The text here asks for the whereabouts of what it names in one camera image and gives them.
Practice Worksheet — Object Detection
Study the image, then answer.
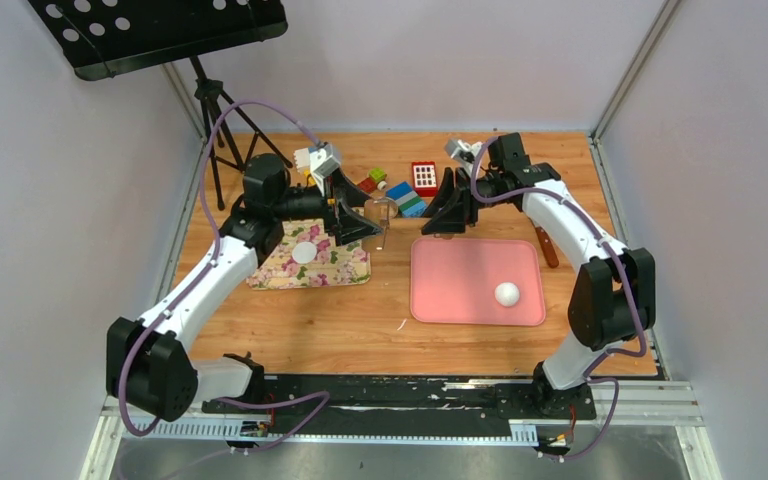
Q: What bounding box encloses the metal dough scraper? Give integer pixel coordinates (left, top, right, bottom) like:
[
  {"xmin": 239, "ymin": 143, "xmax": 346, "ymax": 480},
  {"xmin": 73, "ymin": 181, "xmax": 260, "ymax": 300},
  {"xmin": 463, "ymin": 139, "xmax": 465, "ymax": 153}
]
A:
[{"xmin": 534, "ymin": 225, "xmax": 560, "ymax": 269}]

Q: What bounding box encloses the floral rectangular tray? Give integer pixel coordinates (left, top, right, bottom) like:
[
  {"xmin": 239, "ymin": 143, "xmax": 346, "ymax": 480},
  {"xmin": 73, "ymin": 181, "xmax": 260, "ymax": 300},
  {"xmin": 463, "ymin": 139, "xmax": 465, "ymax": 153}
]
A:
[{"xmin": 246, "ymin": 220, "xmax": 372, "ymax": 290}]

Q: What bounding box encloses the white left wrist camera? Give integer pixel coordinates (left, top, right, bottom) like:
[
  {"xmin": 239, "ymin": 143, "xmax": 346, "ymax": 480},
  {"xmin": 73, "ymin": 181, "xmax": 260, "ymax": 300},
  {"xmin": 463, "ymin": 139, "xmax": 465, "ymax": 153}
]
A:
[{"xmin": 309, "ymin": 143, "xmax": 342, "ymax": 197}]

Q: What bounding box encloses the white slotted cable duct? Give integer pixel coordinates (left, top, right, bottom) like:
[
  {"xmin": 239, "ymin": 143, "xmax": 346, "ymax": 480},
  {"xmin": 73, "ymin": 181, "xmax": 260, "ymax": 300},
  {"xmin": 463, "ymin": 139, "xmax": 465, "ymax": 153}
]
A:
[{"xmin": 122, "ymin": 418, "xmax": 540, "ymax": 446}]

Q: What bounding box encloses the red toy brick car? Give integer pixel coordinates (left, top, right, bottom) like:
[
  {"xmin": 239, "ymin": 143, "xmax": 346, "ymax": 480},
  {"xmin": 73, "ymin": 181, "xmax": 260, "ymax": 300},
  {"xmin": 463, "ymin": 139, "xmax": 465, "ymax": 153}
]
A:
[{"xmin": 357, "ymin": 168, "xmax": 388, "ymax": 194}]

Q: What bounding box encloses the flat white dough wrapper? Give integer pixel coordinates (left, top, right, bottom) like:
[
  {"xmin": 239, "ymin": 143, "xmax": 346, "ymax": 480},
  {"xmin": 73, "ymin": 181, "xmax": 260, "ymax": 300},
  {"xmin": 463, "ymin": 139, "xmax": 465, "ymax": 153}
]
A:
[{"xmin": 291, "ymin": 241, "xmax": 318, "ymax": 265}]

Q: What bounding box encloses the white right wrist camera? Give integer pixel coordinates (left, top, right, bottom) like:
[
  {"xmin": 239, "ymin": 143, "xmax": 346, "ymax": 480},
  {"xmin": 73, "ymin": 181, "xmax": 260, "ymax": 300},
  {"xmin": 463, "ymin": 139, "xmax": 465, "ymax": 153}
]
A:
[{"xmin": 444, "ymin": 138, "xmax": 483, "ymax": 169}]

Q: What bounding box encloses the white and blue toy block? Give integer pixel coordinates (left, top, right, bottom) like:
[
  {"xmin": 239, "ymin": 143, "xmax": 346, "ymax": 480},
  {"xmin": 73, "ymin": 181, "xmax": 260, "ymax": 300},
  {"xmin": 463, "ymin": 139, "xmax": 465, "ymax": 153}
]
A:
[{"xmin": 293, "ymin": 146, "xmax": 317, "ymax": 173}]

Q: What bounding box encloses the black perforated stand shelf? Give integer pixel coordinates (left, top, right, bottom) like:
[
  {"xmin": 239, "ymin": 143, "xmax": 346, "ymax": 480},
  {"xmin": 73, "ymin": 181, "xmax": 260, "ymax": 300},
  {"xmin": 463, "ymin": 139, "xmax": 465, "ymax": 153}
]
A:
[{"xmin": 28, "ymin": 0, "xmax": 288, "ymax": 81}]

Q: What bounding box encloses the white dough ball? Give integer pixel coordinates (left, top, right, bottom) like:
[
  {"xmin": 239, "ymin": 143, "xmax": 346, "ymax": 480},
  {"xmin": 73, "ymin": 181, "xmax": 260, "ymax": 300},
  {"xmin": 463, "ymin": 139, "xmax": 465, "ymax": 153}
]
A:
[{"xmin": 494, "ymin": 282, "xmax": 521, "ymax": 308}]

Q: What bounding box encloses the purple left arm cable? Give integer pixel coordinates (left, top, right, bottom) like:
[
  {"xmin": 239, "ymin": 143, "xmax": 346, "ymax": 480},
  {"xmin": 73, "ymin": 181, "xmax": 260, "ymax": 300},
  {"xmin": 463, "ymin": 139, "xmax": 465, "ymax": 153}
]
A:
[{"xmin": 116, "ymin": 100, "xmax": 332, "ymax": 458}]

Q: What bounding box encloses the red window toy brick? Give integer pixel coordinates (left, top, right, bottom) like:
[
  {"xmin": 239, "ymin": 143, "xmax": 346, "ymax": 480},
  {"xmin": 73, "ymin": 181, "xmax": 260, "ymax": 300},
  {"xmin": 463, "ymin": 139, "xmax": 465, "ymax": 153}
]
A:
[{"xmin": 411, "ymin": 161, "xmax": 439, "ymax": 198}]

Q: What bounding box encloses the blue green white brick stack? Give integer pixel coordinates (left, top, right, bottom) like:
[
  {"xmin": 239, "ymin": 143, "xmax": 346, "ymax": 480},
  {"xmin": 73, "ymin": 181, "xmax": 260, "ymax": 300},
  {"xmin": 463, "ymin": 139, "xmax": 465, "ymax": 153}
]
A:
[{"xmin": 385, "ymin": 182, "xmax": 427, "ymax": 218}]

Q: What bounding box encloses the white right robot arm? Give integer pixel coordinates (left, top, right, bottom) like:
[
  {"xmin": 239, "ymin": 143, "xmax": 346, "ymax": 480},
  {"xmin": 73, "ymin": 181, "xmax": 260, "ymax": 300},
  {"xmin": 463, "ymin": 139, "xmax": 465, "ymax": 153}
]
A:
[{"xmin": 421, "ymin": 133, "xmax": 656, "ymax": 418}]

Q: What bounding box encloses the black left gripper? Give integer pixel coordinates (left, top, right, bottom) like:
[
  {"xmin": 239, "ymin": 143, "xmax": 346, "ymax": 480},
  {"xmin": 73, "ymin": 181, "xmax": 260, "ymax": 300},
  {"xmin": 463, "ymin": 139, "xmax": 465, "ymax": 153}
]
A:
[{"xmin": 274, "ymin": 169, "xmax": 385, "ymax": 247}]

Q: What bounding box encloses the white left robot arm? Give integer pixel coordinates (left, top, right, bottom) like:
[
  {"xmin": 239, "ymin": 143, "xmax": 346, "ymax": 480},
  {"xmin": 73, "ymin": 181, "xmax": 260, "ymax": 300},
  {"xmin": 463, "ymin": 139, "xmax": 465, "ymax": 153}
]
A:
[{"xmin": 106, "ymin": 148, "xmax": 383, "ymax": 422}]

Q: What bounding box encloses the pink rectangular tray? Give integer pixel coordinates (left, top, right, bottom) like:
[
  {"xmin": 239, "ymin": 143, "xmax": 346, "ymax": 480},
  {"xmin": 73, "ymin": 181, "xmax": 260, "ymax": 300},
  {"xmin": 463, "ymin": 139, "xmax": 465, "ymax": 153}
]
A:
[{"xmin": 410, "ymin": 237, "xmax": 546, "ymax": 327}]

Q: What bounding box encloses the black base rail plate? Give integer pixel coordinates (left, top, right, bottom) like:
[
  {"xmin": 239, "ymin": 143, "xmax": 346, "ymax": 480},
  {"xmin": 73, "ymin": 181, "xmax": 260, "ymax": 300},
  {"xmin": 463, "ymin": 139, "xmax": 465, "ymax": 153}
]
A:
[{"xmin": 239, "ymin": 374, "xmax": 596, "ymax": 437}]

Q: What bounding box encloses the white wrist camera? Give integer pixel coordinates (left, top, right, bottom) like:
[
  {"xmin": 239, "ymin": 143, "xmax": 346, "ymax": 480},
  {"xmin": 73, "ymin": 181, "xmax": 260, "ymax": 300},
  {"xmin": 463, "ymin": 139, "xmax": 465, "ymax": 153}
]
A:
[
  {"xmin": 309, "ymin": 143, "xmax": 342, "ymax": 197},
  {"xmin": 444, "ymin": 138, "xmax": 483, "ymax": 169}
]

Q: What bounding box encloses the wooden dough roller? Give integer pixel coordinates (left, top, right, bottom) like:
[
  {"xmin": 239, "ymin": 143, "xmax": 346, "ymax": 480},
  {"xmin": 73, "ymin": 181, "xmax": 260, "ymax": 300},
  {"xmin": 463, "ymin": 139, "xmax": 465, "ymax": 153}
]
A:
[{"xmin": 362, "ymin": 196, "xmax": 399, "ymax": 253}]

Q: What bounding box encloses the black tripod stand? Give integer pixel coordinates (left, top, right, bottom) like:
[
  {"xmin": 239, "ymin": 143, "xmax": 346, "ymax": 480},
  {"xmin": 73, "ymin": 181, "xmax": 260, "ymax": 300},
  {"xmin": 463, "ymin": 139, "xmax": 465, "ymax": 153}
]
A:
[{"xmin": 189, "ymin": 56, "xmax": 291, "ymax": 211}]

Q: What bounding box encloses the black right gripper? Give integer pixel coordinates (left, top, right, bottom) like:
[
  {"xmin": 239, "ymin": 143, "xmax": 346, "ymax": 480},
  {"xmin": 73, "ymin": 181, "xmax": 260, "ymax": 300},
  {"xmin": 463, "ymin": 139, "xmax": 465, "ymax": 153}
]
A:
[{"xmin": 416, "ymin": 168, "xmax": 508, "ymax": 235}]

